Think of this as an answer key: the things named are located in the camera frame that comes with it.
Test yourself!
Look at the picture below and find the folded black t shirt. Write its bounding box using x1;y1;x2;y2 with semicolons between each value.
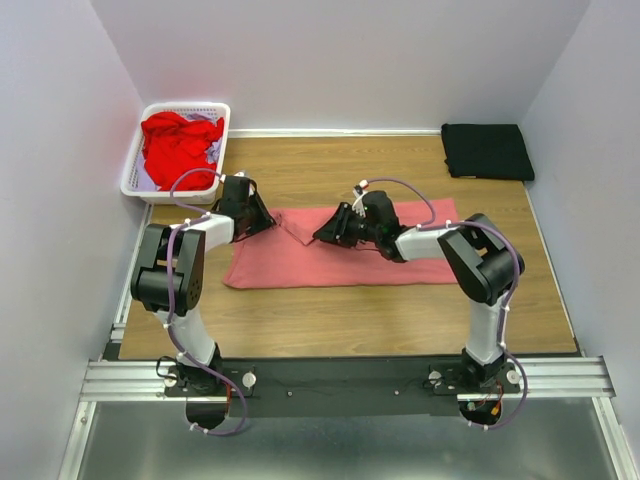
441;123;535;182

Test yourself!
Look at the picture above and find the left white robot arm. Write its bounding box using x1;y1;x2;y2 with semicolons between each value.
130;173;275;395

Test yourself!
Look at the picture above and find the white plastic laundry basket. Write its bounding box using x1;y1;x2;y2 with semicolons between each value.
121;101;231;204

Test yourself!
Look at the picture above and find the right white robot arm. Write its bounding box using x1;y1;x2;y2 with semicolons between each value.
313;190;524;395

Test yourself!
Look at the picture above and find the red t shirt in basket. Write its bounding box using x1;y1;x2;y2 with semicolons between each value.
140;111;225;192

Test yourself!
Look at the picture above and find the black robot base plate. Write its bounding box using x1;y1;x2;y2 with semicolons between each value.
156;354;529;433

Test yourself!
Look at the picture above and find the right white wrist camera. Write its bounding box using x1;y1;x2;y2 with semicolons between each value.
351;180;369;217

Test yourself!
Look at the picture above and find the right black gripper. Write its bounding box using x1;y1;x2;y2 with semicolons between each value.
311;202;380;249

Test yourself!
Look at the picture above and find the pink t shirt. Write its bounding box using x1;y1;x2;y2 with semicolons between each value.
223;207;456;289

